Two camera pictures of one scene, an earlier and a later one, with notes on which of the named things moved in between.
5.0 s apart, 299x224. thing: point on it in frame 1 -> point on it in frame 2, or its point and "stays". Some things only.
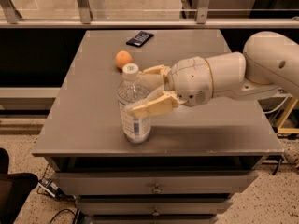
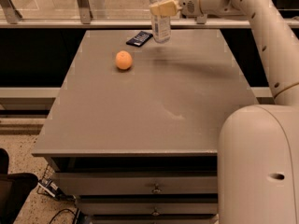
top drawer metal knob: [156, 189] stays
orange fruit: [122, 58] stays
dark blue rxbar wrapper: [140, 38] stays
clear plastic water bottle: [131, 91] -> [161, 24]
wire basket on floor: [48, 186] stays
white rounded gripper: [191, 80] -> [188, 1]
